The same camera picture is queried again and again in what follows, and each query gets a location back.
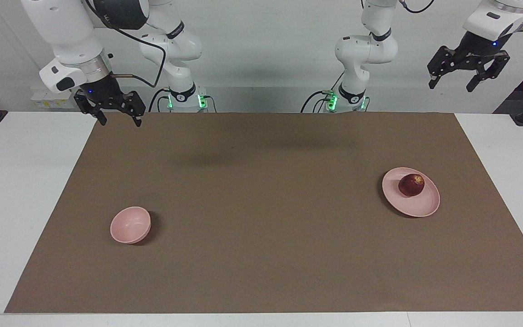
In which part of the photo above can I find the pink plate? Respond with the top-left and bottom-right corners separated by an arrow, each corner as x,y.
382,167 -> 441,218

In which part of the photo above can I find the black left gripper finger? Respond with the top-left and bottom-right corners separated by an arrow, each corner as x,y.
427,45 -> 460,90
467,51 -> 511,93

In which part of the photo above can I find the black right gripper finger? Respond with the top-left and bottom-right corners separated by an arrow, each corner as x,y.
121,91 -> 147,128
74,89 -> 108,127

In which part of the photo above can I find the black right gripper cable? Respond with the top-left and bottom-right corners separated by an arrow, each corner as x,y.
84,0 -> 168,88

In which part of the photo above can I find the brown table mat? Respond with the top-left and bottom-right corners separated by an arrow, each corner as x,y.
4,112 -> 523,314

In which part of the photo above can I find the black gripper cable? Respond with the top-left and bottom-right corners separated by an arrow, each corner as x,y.
84,0 -> 168,88
398,0 -> 523,33

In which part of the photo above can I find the pink bowl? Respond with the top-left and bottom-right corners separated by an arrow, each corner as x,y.
110,206 -> 152,245

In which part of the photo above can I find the dark red apple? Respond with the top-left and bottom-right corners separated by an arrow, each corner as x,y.
398,173 -> 425,198

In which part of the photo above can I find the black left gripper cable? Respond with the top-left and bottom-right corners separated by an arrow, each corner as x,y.
398,0 -> 523,33

